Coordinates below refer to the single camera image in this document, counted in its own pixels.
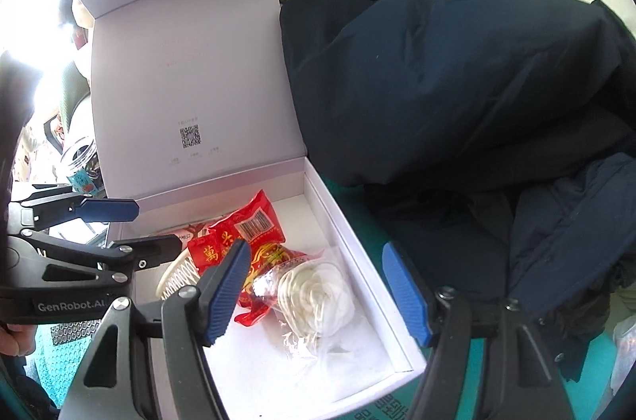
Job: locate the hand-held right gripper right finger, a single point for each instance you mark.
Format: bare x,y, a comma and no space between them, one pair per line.
407,296

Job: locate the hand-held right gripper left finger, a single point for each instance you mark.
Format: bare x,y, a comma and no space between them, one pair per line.
226,296

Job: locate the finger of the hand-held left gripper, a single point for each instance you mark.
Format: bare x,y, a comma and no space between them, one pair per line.
109,210
154,247

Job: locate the red snack packet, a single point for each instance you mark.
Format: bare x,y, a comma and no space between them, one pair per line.
258,226

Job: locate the clear bag with cookie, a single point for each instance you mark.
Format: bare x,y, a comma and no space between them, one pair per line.
318,296

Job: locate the white cardboard gift box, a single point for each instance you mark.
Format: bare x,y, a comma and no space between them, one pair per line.
189,67

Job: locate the person's left hand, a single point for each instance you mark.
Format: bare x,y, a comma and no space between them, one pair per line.
17,340

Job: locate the clear jar with blue label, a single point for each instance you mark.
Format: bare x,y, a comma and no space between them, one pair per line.
82,166

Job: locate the teal bubble mailer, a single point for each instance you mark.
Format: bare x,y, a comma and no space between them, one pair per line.
64,365

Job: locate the dark navy jacket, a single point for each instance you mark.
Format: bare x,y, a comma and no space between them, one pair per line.
447,77

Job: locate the white plastic bag with goods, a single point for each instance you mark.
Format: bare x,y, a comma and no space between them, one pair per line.
625,350

